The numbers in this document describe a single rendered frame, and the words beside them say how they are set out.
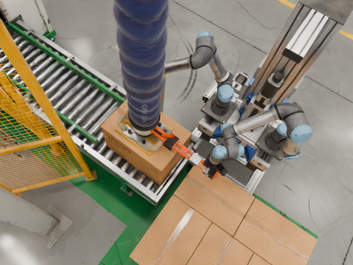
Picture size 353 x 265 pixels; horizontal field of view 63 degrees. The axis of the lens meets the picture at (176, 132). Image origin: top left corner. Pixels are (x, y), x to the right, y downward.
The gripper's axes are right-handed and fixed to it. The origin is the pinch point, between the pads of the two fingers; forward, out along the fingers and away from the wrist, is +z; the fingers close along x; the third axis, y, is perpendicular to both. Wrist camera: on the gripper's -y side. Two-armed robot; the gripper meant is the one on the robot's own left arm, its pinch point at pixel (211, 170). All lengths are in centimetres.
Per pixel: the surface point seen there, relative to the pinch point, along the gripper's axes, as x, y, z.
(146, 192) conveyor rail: 31, 33, 49
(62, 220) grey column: 91, 88, 107
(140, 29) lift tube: 9, 54, -103
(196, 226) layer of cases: 26, -16, 54
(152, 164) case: 18.7, 37.4, 13.4
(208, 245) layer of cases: 32, -32, 53
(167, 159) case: 8.1, 31.4, 13.2
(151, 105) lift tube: 5, 51, -39
